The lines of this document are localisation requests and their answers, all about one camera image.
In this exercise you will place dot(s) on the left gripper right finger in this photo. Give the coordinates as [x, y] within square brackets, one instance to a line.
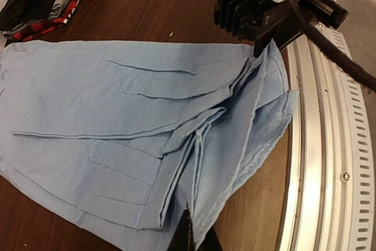
[211, 242]

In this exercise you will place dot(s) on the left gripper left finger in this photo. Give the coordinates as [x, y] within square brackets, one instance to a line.
[182, 239]

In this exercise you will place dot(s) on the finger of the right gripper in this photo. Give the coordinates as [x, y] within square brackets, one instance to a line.
[261, 44]

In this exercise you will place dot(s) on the light blue long sleeve shirt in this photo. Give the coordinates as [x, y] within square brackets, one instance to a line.
[127, 138]

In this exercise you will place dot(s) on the grey shirt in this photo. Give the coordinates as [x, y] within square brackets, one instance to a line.
[64, 1]

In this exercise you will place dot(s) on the red plaid shirt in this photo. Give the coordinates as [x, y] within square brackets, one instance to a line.
[61, 13]

